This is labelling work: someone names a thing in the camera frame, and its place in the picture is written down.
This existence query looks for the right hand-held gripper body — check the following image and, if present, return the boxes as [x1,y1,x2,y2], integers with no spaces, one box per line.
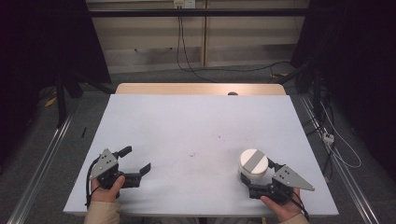
[248,164,316,205]

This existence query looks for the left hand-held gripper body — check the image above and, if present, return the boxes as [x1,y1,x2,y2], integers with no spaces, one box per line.
[89,148,125,190]

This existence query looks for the glass cup with white lid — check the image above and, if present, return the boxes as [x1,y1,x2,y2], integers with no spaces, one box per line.
[237,148,269,180]

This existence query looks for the person's left hand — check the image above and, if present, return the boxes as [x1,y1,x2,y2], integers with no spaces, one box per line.
[91,175,126,203]

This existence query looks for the person's right hand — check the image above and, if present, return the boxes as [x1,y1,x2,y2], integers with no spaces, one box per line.
[261,188,304,222]

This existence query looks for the white power strip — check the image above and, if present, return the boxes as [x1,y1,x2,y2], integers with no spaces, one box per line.
[321,132,335,146]

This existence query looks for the white table sheet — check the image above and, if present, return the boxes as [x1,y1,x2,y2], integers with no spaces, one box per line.
[63,93,340,217]

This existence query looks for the black metal stand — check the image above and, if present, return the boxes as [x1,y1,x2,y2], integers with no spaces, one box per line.
[55,69,116,129]
[274,59,325,125]

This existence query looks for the light wooden table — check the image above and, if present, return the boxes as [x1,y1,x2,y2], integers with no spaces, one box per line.
[115,82,287,96]

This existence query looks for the dark curtain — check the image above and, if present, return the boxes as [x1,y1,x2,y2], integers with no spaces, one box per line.
[0,0,112,157]
[290,0,396,178]

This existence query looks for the black horizontal bar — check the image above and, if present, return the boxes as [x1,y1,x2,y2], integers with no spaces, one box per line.
[88,8,309,18]

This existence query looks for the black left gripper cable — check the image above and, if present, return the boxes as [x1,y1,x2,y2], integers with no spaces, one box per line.
[85,157,102,209]

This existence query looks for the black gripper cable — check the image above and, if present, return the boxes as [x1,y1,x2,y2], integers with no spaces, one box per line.
[288,189,311,222]
[85,157,102,209]

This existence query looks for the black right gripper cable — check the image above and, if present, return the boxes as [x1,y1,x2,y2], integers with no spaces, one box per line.
[288,189,311,222]

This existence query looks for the black floor cable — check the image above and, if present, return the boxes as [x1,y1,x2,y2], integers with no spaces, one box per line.
[303,92,335,175]

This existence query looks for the aluminium floor rail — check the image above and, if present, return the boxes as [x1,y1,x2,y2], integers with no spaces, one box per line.
[300,94,381,224]
[6,113,74,224]

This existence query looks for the white cable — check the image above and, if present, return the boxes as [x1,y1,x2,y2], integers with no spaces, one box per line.
[320,102,362,170]

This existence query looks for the black power cable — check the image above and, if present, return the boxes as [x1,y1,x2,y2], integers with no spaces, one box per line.
[176,16,217,83]
[179,16,292,74]

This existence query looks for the light wooden post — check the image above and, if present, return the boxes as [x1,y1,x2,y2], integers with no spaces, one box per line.
[200,0,209,68]

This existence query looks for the white wall socket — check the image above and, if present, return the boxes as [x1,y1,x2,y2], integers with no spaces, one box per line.
[173,0,196,9]

